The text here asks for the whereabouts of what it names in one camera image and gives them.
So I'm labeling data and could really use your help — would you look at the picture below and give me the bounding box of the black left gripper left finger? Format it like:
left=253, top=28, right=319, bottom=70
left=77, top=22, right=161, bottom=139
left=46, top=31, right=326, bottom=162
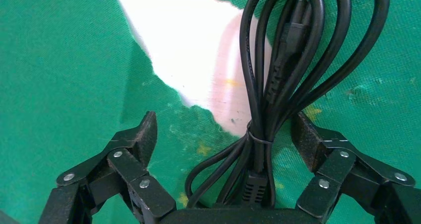
left=39, top=111, right=177, bottom=224

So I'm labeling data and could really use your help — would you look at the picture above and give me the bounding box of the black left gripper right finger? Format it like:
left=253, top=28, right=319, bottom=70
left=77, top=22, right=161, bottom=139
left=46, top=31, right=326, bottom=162
left=292, top=112, right=421, bottom=224

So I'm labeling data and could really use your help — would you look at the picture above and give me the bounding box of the thick black power cable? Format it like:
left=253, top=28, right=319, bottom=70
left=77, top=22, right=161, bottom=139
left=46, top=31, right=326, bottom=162
left=184, top=0, right=391, bottom=211

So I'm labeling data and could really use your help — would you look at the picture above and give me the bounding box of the green table cloth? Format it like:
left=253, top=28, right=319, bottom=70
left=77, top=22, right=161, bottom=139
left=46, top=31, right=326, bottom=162
left=0, top=0, right=421, bottom=224

